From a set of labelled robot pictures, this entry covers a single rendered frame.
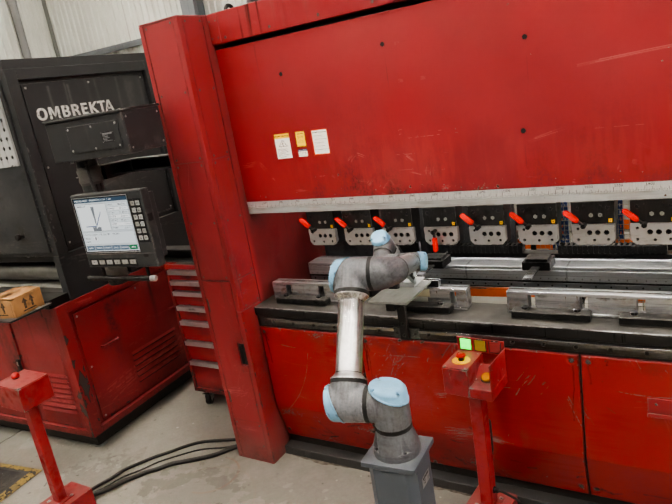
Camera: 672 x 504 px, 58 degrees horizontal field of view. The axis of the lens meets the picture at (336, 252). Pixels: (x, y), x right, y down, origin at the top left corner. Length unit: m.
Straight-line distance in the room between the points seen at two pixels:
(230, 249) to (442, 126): 1.19
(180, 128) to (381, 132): 0.97
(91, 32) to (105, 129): 6.85
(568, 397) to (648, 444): 0.32
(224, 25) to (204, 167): 0.65
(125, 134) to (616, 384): 2.23
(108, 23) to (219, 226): 6.71
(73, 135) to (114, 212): 0.39
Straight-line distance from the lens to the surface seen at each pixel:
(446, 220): 2.59
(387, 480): 1.99
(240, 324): 3.12
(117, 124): 2.84
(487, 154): 2.47
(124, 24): 9.23
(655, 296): 2.52
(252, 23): 2.91
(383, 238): 2.43
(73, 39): 10.00
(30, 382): 3.24
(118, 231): 2.96
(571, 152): 2.39
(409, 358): 2.78
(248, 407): 3.37
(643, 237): 2.43
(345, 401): 1.91
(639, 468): 2.74
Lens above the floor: 1.90
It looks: 15 degrees down
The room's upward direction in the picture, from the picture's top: 10 degrees counter-clockwise
